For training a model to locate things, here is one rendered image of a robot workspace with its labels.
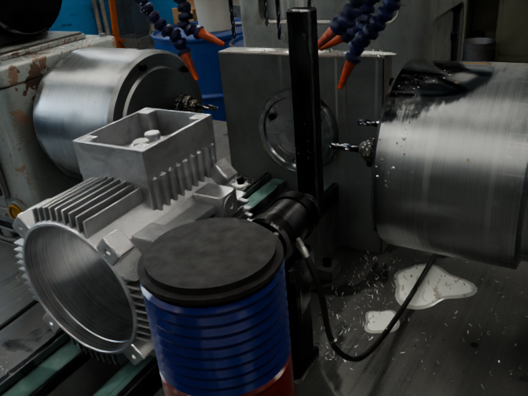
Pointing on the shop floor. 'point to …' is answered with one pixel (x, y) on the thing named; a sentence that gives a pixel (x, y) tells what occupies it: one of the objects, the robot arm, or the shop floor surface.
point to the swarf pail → (478, 49)
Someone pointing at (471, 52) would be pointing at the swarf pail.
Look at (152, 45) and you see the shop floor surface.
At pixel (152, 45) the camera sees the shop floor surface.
